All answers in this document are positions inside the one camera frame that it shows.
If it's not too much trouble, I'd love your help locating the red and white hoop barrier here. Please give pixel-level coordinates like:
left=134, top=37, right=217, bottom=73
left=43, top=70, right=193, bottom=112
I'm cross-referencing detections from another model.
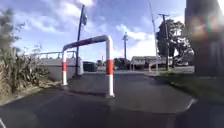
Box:
left=61, top=34, right=116, bottom=99

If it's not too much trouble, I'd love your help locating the grey asphalt road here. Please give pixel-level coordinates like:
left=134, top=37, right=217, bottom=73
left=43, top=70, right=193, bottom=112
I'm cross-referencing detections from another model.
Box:
left=83, top=67, right=196, bottom=75

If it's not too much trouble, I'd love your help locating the dark vehicle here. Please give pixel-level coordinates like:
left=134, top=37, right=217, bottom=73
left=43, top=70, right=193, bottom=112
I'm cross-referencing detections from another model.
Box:
left=82, top=61, right=99, bottom=73

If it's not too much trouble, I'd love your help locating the distant light pole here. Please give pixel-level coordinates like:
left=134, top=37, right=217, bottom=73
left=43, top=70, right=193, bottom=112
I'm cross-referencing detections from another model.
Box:
left=121, top=31, right=129, bottom=60

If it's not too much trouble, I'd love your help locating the low building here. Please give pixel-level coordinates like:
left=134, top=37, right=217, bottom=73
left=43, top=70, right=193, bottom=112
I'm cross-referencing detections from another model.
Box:
left=129, top=55, right=174, bottom=68

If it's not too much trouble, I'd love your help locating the dark asphalt path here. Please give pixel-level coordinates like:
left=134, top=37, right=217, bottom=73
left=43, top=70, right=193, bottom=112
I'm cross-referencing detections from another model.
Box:
left=0, top=72, right=224, bottom=128

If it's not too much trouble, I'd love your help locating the dark street light pole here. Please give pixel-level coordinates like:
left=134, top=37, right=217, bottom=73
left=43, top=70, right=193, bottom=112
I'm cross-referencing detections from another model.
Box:
left=74, top=3, right=88, bottom=78

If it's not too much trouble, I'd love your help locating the dark utility pole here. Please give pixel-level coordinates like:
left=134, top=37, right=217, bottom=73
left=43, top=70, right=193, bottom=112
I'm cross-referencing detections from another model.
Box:
left=157, top=13, right=171, bottom=72

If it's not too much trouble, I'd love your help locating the large dark tree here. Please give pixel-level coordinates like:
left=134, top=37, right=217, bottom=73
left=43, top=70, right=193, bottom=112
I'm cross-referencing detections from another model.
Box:
left=156, top=18, right=195, bottom=66

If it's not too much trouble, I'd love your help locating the grass strip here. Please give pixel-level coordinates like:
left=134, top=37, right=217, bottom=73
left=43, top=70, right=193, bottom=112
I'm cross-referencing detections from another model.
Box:
left=159, top=70, right=224, bottom=104

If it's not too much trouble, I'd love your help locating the dry bush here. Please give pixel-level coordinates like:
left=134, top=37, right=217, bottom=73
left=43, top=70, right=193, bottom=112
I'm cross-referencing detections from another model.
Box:
left=0, top=8, right=56, bottom=96

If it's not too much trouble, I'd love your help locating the tall dark hedge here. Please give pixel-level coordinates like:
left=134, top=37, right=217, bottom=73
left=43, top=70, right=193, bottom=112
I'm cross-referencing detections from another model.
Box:
left=184, top=0, right=224, bottom=78

